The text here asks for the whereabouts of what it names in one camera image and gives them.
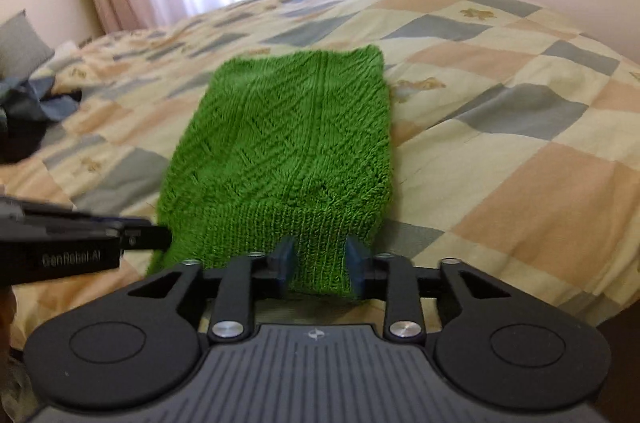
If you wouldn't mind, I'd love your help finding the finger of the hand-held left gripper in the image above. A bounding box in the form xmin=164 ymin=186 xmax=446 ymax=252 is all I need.
xmin=25 ymin=210 xmax=172 ymax=254

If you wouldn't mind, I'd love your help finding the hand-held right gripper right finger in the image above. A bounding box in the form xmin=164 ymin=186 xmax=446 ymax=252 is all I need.
xmin=345 ymin=236 xmax=512 ymax=343

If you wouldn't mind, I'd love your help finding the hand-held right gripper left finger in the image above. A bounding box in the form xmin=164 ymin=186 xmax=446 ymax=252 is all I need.
xmin=127 ymin=235 xmax=297 ymax=343

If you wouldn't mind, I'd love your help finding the green knit sweater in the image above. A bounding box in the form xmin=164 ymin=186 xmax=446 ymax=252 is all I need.
xmin=145 ymin=44 xmax=394 ymax=300

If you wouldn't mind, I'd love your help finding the pile of dark clothes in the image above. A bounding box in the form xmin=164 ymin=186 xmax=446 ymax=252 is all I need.
xmin=0 ymin=76 xmax=83 ymax=125

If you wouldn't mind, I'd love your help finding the black garment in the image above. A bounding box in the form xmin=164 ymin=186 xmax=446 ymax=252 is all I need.
xmin=0 ymin=113 xmax=48 ymax=165

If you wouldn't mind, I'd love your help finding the bed with patchwork quilt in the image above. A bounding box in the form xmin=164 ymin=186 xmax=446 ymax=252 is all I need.
xmin=0 ymin=0 xmax=640 ymax=349

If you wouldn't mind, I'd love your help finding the grey checked pillow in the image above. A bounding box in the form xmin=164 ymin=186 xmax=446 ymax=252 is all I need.
xmin=0 ymin=10 xmax=54 ymax=77

